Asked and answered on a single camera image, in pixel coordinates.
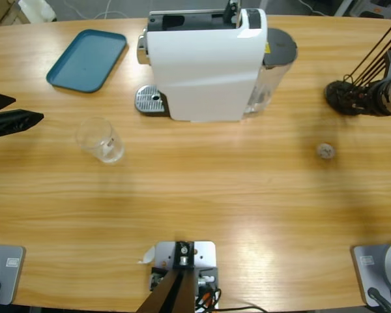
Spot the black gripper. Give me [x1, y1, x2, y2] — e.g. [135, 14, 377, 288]
[353, 80, 388, 117]

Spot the silver foil orange capsule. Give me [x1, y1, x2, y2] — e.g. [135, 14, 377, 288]
[315, 142, 337, 160]

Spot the clear glass cup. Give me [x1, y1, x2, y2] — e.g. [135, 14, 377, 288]
[75, 117, 126, 165]

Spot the grey coffee machine lever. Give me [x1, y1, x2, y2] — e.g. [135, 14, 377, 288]
[223, 0, 242, 25]

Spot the white capsule coffee machine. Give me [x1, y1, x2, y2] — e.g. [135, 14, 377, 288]
[136, 8, 268, 124]

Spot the black capsule holder with rods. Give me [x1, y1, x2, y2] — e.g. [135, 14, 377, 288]
[324, 19, 391, 115]

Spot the brown cardboard box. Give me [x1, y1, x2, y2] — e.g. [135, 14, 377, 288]
[0, 0, 20, 29]

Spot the teal plastic tray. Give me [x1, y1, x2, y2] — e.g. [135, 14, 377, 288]
[46, 29, 128, 95]

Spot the grey equipment box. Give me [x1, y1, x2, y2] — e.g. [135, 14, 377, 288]
[358, 0, 391, 19]

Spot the white foam block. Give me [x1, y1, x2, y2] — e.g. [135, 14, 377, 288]
[18, 0, 57, 23]

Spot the clear water tank black lid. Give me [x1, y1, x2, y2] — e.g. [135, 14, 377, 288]
[244, 27, 299, 115]

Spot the white paper tab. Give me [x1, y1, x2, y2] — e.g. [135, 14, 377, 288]
[137, 246, 156, 265]

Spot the white metal frame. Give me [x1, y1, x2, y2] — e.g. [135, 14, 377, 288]
[332, 0, 359, 17]

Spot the white floor cable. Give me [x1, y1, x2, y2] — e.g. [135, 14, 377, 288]
[65, 0, 151, 20]

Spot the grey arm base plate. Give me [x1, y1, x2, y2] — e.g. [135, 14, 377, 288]
[351, 240, 391, 307]
[0, 244, 26, 306]

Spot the white block with dark post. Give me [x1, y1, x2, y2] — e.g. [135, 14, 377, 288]
[138, 240, 220, 313]

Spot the black power cable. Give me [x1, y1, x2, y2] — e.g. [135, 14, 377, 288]
[220, 305, 268, 313]

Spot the orange black cable bundle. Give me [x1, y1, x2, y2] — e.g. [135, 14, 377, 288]
[194, 286, 222, 313]

